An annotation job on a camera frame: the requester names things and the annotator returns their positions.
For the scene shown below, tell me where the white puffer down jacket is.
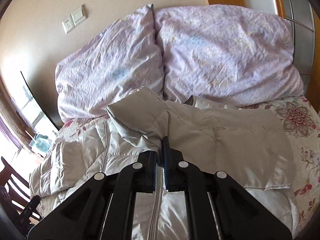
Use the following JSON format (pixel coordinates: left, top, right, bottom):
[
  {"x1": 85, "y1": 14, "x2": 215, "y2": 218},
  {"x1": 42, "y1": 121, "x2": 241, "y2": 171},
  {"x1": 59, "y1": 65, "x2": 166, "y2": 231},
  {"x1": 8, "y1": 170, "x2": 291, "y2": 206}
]
[{"x1": 28, "y1": 88, "x2": 296, "y2": 239}]

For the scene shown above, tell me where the dark wooden chair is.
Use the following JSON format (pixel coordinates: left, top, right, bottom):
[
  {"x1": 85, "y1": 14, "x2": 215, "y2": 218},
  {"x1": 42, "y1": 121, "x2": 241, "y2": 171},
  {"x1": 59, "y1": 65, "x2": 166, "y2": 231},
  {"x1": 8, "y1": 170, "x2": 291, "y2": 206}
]
[{"x1": 1, "y1": 157, "x2": 42, "y2": 236}]

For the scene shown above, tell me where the floral cream bedspread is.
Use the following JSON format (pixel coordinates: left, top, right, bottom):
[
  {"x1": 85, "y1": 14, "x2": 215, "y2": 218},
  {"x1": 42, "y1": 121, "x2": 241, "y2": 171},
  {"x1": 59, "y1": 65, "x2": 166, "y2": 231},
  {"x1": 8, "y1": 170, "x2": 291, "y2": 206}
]
[{"x1": 29, "y1": 88, "x2": 319, "y2": 236}]

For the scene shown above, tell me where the right lilac floral pillow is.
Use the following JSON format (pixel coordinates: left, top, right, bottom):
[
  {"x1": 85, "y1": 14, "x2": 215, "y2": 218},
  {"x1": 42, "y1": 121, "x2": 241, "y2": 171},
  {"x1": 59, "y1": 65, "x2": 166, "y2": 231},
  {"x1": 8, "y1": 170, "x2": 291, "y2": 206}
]
[{"x1": 155, "y1": 4, "x2": 304, "y2": 107}]

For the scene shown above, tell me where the lilac floral pillow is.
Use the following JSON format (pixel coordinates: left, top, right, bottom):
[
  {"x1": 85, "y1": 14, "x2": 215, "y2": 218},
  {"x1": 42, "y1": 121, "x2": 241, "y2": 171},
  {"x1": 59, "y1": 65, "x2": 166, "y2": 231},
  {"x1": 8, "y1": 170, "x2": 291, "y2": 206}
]
[
  {"x1": 155, "y1": 4, "x2": 304, "y2": 107},
  {"x1": 55, "y1": 4, "x2": 164, "y2": 122}
]

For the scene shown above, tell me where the left lilac floral pillow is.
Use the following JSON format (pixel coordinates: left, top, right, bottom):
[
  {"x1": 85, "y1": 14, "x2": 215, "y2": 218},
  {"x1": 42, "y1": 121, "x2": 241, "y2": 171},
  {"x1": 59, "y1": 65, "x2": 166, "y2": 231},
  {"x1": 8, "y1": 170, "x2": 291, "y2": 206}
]
[{"x1": 55, "y1": 4, "x2": 164, "y2": 122}]

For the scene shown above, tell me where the white wall power socket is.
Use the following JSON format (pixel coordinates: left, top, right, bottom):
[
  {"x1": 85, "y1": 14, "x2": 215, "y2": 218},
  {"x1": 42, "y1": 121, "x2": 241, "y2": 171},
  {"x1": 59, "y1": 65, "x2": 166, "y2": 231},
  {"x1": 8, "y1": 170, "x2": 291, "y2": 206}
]
[{"x1": 62, "y1": 15, "x2": 75, "y2": 34}]

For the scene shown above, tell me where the white wall light switch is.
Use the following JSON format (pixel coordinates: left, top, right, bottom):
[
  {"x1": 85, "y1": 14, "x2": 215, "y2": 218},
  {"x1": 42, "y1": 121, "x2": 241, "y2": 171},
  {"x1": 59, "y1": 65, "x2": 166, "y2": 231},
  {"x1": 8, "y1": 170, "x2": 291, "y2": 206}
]
[{"x1": 71, "y1": 5, "x2": 87, "y2": 26}]

